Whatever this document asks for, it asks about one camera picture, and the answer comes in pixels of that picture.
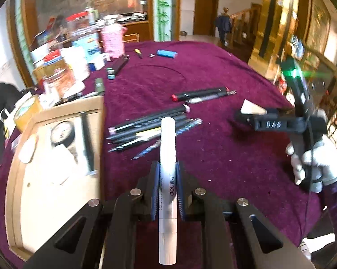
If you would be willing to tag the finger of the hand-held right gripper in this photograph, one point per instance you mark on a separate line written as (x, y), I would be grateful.
(244, 118)

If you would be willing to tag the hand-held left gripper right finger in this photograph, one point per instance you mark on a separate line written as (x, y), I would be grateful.
(180, 190)

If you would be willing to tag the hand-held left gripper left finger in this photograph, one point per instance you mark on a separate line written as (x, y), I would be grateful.
(155, 190)

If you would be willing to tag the white wedge-shaped block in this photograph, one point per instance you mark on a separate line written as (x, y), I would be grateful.
(251, 108)

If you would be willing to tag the white paint marker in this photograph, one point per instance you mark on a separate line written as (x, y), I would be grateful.
(168, 151)

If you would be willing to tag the dark patterned pen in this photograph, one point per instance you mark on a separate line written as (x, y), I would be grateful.
(146, 150)

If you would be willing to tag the black gel pen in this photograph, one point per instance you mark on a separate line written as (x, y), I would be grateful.
(140, 127)

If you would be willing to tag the grey black marker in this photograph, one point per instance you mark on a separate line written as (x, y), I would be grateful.
(87, 145)

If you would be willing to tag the cardboard box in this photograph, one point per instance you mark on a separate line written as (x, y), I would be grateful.
(45, 207)

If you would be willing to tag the person's right hand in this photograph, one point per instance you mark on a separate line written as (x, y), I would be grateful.
(329, 162)

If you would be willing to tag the clear pen with black cap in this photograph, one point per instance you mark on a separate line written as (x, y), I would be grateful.
(210, 97)

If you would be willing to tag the black marker with red cap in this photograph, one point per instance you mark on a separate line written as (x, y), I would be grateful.
(196, 94)

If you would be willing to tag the clear gel pen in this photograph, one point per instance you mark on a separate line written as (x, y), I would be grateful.
(185, 124)

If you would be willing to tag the black marker with pink caps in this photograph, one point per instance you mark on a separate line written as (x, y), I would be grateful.
(146, 117)

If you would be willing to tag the wooden stair railing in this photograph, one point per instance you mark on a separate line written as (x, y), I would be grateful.
(245, 25)

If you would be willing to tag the black and white tape roll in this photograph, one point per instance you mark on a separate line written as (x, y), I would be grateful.
(71, 138)

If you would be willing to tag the blue lighter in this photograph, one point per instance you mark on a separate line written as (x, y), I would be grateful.
(167, 54)

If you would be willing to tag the golden display cabinet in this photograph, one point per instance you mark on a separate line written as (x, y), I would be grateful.
(297, 19)

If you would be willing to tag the brown wooden door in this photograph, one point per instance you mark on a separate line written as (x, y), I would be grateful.
(205, 11)

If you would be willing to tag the silver pen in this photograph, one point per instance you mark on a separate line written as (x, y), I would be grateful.
(90, 94)

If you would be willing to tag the black and gold pen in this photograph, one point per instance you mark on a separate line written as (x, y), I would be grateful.
(71, 97)

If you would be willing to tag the white eraser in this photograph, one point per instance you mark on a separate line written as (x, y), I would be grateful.
(74, 88)

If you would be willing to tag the bamboo painted pillar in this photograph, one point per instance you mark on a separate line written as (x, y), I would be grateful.
(163, 8)
(21, 39)

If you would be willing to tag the wooden brick-pattern counter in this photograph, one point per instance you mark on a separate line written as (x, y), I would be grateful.
(137, 30)

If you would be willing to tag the small white printed box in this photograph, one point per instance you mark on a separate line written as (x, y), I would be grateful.
(49, 101)

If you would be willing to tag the small blue white box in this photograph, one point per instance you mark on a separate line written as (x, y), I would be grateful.
(97, 63)

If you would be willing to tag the yellow packing tape roll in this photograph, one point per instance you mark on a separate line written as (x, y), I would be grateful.
(27, 115)

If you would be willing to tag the white round container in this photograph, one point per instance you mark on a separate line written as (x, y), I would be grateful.
(76, 63)

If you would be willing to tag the pink knitted bottle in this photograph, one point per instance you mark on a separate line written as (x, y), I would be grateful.
(112, 42)

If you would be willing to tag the toothpick jar with red label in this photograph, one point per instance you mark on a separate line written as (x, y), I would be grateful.
(55, 75)

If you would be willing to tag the plastic jar with blue label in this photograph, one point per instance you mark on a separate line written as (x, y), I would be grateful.
(85, 46)

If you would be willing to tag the black leather sofa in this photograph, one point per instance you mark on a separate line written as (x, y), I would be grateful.
(0, 103)

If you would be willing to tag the clear jar with red lid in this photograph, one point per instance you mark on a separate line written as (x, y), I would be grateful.
(78, 22)

